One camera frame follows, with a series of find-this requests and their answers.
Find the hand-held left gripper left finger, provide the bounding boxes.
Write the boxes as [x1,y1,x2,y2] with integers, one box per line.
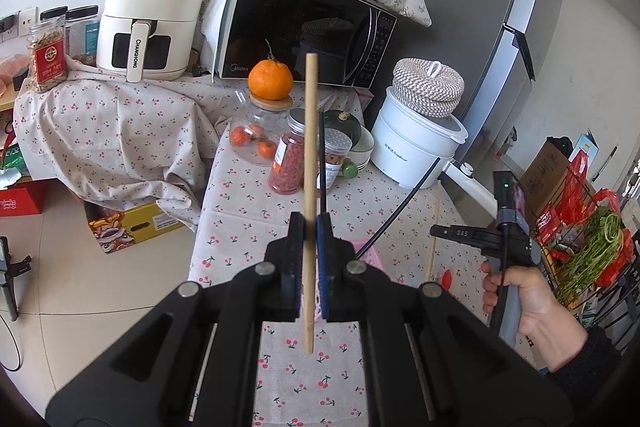
[45,212,307,427]

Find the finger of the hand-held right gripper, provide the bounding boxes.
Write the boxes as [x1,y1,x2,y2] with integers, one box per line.
[430,223,502,254]

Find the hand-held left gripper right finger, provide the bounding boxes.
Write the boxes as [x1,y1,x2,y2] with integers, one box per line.
[316,213,575,427]

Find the wooden chopstick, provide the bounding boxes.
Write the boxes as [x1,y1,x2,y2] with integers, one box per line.
[301,53,319,354]
[425,180,443,284]

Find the person's right forearm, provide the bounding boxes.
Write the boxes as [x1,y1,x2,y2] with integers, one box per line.
[545,326,628,427]

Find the person's right hand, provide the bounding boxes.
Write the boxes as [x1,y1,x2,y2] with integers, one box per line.
[481,260,589,374]

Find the pink plastic basket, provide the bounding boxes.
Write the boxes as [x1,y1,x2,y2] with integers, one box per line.
[351,238,386,280]

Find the cherry print tablecloth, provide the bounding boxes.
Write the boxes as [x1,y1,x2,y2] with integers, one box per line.
[187,77,548,427]

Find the red plastic bag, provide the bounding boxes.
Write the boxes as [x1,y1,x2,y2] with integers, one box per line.
[537,151,636,288]

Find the green leafy vegetables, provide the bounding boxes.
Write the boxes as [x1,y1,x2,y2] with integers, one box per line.
[555,207,623,303]

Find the brown cardboard box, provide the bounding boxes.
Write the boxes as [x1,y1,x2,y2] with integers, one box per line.
[520,142,573,218]

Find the white electric cooking pot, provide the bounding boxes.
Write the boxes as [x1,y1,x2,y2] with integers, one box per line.
[370,87,501,219]

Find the goji berry jar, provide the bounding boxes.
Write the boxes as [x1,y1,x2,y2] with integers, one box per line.
[269,108,307,195]

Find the clear jar with white label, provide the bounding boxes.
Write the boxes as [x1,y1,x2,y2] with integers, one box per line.
[316,129,352,188]

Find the blue and white box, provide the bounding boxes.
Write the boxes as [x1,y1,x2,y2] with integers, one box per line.
[570,132,599,168]

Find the dark green pumpkin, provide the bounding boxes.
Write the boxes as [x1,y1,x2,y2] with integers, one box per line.
[322,109,362,148]

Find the glass jar with bamboo lid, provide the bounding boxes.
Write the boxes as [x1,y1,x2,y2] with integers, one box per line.
[229,93,295,166]

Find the yellow cardboard box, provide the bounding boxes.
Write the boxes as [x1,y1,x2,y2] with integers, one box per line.
[86,202,186,254]

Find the large orange with stem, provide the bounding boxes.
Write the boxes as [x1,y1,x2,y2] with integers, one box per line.
[248,39,294,102]

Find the grey refrigerator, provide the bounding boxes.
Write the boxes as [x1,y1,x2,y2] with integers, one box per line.
[365,0,551,180]

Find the small cherry print cloth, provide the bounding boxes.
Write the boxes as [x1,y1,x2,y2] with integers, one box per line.
[14,57,222,234]

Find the black microwave oven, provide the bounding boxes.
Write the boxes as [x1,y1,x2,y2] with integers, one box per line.
[212,0,398,90]

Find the red box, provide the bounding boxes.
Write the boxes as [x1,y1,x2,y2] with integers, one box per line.
[0,181,50,218]

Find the black handheld device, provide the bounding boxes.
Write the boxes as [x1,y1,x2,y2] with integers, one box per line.
[0,236,32,323]

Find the dark lid storage jar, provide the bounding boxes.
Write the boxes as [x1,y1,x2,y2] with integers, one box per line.
[40,7,68,28]
[66,5,101,62]

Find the nut jar with red label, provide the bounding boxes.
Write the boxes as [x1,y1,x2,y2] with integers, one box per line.
[26,18,68,94]

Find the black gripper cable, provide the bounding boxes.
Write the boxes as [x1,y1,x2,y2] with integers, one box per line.
[490,227,512,325]

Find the black power cable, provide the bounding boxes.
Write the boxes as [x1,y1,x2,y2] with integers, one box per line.
[356,157,443,258]

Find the black wire rack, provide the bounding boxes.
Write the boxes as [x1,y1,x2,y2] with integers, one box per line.
[545,167,640,358]

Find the wall power outlet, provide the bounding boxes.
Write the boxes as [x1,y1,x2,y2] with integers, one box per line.
[0,7,40,44]

